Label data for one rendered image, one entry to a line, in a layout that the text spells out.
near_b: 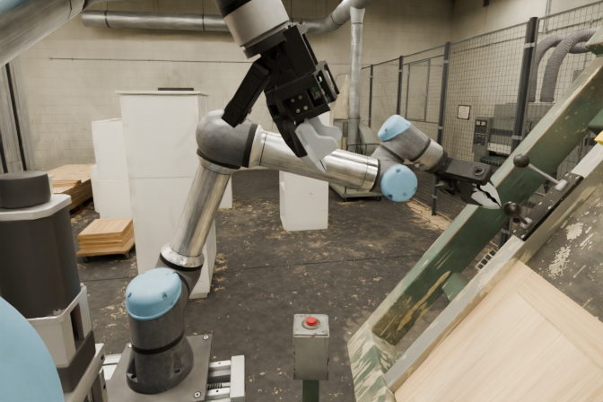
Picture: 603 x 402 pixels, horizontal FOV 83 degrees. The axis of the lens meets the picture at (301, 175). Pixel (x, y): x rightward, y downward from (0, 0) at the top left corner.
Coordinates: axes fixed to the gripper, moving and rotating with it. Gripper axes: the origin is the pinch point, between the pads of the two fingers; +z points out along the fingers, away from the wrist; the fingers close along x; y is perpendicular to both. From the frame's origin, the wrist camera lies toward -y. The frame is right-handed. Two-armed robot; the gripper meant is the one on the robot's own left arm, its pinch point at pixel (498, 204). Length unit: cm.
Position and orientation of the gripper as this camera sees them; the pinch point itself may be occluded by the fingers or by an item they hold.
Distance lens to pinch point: 101.6
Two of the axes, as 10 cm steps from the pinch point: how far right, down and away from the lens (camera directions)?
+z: 8.1, 5.8, 1.0
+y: -1.8, 0.7, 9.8
